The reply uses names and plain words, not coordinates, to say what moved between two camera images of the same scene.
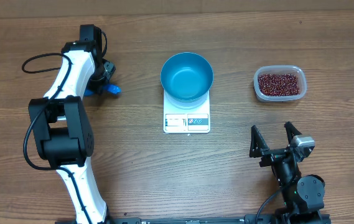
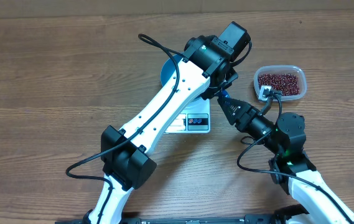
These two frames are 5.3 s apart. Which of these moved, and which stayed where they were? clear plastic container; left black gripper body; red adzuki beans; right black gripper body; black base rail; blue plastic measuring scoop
Moved: right black gripper body; blue plastic measuring scoop; left black gripper body
Stayed: black base rail; red adzuki beans; clear plastic container
